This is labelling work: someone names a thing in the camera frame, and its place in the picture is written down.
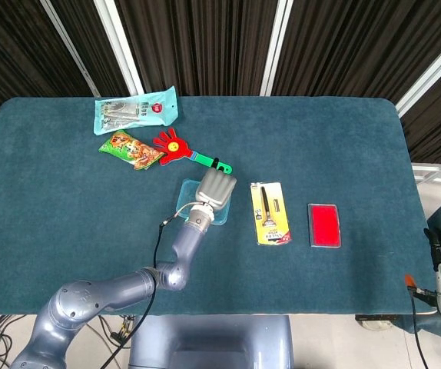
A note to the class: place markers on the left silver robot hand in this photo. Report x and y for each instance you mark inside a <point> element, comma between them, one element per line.
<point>216,190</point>

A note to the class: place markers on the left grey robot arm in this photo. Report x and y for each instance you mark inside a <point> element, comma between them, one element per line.
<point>186,246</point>

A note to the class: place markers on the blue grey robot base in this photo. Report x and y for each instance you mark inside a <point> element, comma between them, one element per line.
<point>205,338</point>

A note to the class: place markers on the clear plastic container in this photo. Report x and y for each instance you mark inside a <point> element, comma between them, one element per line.
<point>220,221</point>

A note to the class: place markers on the red hand clapper toy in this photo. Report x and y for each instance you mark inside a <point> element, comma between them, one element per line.
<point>172,148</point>

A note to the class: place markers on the teal tablecloth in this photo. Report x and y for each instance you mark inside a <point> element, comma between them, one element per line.
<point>243,134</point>

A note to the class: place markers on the yellow razor blister pack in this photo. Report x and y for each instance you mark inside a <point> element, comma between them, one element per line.
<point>272,230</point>

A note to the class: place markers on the black bar under table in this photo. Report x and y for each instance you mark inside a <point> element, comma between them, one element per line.
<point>378,317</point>

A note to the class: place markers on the white floor object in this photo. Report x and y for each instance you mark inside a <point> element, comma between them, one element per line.
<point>378,326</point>

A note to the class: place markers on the green snack bag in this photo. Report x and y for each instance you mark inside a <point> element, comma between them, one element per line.
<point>132,150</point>

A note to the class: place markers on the light blue cutlery package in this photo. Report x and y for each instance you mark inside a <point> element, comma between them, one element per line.
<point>136,111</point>

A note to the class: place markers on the red card in clear case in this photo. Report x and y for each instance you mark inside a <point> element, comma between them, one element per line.
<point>324,227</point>

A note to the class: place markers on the dark pleated curtain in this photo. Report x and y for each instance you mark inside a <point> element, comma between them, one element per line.
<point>205,38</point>

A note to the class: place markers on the black power plug adapter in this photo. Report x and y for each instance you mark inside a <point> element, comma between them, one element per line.
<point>122,332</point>

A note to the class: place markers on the white metal rack frame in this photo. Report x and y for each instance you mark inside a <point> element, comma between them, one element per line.
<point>439,175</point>

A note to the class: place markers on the white frame post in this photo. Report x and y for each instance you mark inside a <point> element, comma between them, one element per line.
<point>276,46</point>
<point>122,46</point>
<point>432,73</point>

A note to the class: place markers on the thin grey frame post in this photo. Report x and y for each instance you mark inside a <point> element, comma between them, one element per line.
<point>71,50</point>

